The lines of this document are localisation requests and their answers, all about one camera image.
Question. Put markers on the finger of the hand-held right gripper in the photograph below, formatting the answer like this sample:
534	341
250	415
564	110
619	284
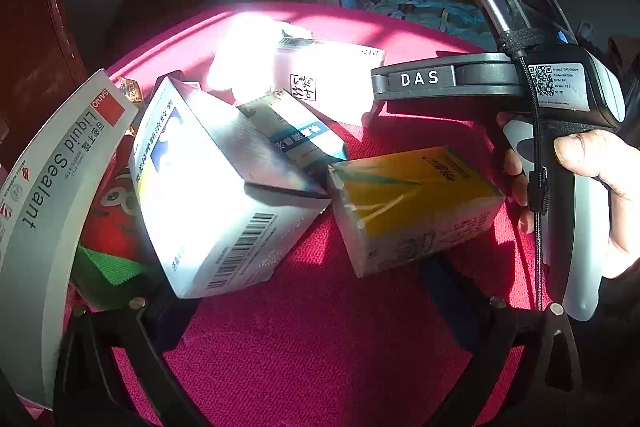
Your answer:
415	79

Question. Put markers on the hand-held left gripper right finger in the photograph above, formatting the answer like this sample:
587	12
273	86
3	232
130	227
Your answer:
445	297

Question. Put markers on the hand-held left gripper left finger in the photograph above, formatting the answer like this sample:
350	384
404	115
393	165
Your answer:
167	327

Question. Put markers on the white tissue pack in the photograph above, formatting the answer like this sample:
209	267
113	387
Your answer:
325	77

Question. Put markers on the large white blue medicine box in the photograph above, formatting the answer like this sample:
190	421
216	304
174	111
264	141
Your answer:
210	187

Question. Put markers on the white cardboard box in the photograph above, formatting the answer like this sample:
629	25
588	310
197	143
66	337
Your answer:
50	207

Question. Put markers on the orange snack bar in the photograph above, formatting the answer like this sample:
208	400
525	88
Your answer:
131	91

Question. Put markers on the person's right hand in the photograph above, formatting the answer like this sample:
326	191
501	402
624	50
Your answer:
615	177

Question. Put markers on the green fabric item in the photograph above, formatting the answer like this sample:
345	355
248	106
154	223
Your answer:
107	277

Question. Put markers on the blue printed blanket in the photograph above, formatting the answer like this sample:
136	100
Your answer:
400	2

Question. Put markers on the yellow medicine box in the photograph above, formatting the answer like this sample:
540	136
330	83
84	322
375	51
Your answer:
410	207

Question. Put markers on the red printed pouch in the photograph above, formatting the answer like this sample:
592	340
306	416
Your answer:
110	217

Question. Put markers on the small blue white medicine box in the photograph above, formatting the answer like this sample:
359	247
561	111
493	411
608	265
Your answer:
295	132

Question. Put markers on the pink towel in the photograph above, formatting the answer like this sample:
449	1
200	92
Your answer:
310	357

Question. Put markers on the red brown wooden cabinet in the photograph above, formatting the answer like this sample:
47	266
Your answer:
30	32

